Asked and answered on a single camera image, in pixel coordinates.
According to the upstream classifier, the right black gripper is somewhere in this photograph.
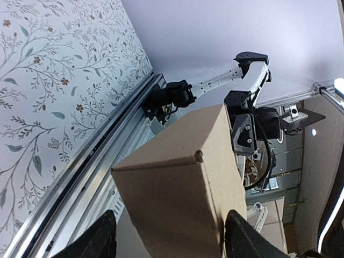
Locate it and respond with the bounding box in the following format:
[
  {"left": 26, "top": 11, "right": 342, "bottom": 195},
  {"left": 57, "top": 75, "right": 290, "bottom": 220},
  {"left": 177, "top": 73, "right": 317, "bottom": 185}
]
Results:
[{"left": 224, "top": 91, "right": 281, "bottom": 156}]

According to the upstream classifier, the brown cardboard box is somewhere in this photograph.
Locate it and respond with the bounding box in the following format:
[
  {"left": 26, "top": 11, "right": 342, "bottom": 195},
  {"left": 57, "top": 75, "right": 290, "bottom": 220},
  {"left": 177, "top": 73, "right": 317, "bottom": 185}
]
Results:
[{"left": 112, "top": 104, "right": 247, "bottom": 257}]

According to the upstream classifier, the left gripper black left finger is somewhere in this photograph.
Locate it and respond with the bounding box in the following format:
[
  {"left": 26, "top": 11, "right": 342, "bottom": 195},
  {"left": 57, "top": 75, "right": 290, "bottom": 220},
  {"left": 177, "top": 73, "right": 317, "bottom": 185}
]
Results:
[{"left": 54, "top": 210, "right": 117, "bottom": 258}]

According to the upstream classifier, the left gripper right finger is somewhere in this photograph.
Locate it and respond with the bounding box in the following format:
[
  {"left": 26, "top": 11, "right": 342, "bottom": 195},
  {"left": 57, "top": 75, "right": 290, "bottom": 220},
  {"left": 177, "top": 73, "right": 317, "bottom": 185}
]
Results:
[{"left": 224, "top": 210, "right": 288, "bottom": 258}]

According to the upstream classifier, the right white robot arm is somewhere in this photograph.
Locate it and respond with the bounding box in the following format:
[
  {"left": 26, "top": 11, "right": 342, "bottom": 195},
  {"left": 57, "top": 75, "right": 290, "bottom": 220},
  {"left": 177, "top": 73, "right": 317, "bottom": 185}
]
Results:
[{"left": 190, "top": 52, "right": 280, "bottom": 156}]

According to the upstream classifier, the grey background equipment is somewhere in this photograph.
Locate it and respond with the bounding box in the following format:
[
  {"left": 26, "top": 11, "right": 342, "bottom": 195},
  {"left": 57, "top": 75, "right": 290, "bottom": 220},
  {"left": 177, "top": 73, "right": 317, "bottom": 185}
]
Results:
[{"left": 246, "top": 134, "right": 304, "bottom": 254}]

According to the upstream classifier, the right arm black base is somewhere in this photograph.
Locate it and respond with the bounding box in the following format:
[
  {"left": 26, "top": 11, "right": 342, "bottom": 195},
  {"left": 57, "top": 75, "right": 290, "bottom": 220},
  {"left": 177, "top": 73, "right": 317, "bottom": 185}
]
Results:
[{"left": 142, "top": 80, "right": 197, "bottom": 125}]

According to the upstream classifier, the floral patterned table mat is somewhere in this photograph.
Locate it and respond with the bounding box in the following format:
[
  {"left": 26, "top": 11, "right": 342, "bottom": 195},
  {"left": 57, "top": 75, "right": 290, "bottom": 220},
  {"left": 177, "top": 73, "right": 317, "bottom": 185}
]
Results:
[{"left": 1, "top": 1, "right": 152, "bottom": 253}]

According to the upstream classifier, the top camera mount bracket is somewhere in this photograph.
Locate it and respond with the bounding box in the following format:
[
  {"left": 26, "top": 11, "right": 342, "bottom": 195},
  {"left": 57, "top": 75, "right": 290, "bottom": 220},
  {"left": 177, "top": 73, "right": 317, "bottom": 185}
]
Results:
[{"left": 279, "top": 104, "right": 326, "bottom": 136}]

